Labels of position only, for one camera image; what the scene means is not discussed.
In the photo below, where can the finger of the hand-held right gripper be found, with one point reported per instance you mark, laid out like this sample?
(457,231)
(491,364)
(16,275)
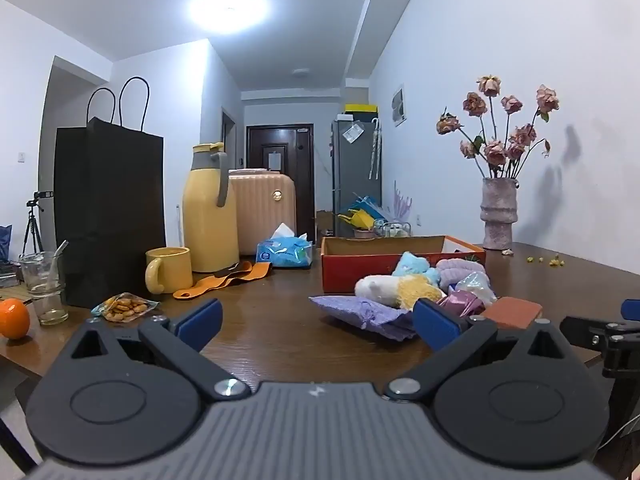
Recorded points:
(580,329)
(632,310)

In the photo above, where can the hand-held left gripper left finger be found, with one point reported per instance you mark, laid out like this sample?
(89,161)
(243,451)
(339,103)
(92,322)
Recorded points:
(200,322)

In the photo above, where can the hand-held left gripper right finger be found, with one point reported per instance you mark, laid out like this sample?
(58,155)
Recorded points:
(435,327)

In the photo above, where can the yellow fluffy plush toy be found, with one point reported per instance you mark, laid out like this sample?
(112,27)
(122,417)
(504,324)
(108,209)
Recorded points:
(417,290)

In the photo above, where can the clear plastic packet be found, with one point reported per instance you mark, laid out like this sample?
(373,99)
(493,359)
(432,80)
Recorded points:
(472,282)

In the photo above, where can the pink fluffy sock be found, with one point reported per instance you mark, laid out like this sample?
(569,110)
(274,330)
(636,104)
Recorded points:
(457,267)

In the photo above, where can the light blue plush toy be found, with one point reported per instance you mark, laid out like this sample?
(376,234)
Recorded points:
(412,265)

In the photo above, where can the white plush toy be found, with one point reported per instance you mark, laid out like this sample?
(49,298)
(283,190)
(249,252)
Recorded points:
(375,287)

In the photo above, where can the reddish brown sponge block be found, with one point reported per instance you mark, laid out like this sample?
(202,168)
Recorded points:
(510,310)

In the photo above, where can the purple cloth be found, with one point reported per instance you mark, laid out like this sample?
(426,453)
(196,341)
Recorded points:
(360,310)

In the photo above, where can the red cardboard box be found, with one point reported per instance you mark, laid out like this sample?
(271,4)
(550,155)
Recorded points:
(360,265)

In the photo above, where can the yellow mug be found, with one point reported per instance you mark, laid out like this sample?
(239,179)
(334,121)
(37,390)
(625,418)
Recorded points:
(172,270)

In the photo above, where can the scattered yellow flower buds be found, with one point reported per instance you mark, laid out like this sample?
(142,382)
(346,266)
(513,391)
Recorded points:
(555,261)

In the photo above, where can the clear snack packet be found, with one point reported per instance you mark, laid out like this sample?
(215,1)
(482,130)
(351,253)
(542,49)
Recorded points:
(122,307)

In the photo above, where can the yellow thermos jug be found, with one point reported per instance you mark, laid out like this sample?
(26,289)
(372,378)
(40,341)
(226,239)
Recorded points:
(210,220)

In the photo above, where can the fallen dried petal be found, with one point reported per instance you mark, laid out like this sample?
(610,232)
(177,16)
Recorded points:
(507,252)

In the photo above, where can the blue tissue pack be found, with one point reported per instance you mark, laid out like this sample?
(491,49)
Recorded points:
(282,255)

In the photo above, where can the pink pot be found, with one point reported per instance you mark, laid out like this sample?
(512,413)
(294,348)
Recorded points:
(362,233)

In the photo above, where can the pink ceramic vase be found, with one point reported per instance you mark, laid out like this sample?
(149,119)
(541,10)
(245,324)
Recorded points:
(497,215)

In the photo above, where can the pink suitcase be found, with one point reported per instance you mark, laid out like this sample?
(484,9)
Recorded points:
(262,205)

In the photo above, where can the blue and yellow umbrellas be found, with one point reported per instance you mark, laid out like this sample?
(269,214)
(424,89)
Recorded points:
(360,215)

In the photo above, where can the black paper bag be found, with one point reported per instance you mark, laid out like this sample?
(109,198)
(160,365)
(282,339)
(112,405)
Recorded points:
(110,210)

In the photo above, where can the clear glass cup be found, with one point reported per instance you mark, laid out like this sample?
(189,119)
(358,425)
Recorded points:
(50,310)
(37,272)

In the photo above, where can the clear drinking straw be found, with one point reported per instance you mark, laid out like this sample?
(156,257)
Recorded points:
(62,249)

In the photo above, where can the dark brown door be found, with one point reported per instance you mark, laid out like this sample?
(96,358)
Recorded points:
(287,185)

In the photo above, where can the grey refrigerator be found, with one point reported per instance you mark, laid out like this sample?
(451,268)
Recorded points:
(350,175)

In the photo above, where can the paper sheet on door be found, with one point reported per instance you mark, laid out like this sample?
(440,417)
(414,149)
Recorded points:
(274,161)

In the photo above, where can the dark side door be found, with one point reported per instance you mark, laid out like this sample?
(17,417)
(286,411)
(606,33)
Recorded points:
(229,145)

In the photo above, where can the bunch of dried roses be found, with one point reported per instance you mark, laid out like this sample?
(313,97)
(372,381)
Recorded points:
(495,152)

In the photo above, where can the white hanging umbrella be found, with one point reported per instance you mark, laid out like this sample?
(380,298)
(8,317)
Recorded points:
(375,150)

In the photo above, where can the orange fruit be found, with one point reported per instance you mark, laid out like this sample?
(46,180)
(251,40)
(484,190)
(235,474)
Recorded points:
(12,319)

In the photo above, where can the black tripod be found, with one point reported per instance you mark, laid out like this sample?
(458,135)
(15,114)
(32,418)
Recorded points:
(31,225)

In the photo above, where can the blue bag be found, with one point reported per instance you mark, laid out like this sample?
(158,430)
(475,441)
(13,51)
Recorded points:
(5,242)

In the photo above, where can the paper sheet on refrigerator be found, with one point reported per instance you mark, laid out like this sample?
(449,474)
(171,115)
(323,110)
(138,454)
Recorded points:
(352,132)

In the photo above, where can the yellow box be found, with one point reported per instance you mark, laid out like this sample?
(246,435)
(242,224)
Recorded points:
(360,108)

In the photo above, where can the small hallway ceiling lamp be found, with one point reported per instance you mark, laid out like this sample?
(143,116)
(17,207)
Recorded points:
(301,72)

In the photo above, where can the round ceiling light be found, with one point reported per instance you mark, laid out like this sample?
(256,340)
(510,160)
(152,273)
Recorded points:
(230,7)

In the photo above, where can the purple coral wall decoration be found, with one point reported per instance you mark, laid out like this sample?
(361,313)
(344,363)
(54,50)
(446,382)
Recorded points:
(402,205)

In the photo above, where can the small black camera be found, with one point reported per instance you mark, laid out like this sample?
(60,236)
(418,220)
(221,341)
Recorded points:
(44,195)

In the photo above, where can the wall picture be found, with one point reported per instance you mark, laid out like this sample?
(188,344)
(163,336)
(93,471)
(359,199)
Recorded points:
(398,105)

